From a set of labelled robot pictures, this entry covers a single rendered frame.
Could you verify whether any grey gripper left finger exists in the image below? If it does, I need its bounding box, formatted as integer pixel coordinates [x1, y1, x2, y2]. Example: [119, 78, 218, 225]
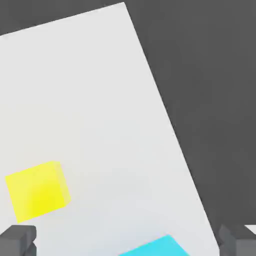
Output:
[0, 224, 38, 256]

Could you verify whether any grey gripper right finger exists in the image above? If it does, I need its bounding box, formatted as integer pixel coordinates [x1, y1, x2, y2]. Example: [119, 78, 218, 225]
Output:
[218, 223, 256, 256]

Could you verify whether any small cyan cube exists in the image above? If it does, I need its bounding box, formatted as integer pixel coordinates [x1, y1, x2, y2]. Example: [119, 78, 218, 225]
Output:
[117, 234, 191, 256]

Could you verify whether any small yellow cube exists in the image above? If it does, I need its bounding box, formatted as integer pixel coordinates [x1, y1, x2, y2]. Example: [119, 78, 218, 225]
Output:
[4, 160, 72, 224]

